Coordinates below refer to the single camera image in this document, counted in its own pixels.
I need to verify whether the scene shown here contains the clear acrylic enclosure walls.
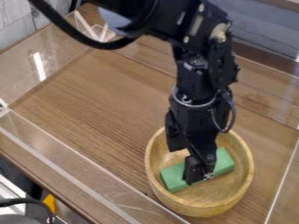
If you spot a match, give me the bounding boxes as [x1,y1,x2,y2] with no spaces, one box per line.
[0,10,299,224]

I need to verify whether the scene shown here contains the brown wooden bowl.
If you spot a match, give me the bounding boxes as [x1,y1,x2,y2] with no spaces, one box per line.
[144,128,255,218]

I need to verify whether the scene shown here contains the clear acrylic corner bracket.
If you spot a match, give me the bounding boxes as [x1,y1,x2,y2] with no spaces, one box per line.
[73,10,116,43]

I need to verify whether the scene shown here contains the black cable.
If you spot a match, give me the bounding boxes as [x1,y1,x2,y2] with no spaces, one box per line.
[0,197,53,220]

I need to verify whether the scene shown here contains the green rectangular block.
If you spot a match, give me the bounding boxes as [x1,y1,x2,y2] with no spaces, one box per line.
[160,148,235,193]

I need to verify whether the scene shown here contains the yellow and black device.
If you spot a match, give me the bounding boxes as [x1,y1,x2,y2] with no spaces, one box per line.
[22,192,80,224]

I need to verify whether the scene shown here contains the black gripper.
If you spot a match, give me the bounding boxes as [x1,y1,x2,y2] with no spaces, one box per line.
[162,90,237,186]

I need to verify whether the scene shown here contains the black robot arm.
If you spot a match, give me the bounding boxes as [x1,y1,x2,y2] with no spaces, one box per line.
[28,0,239,185]

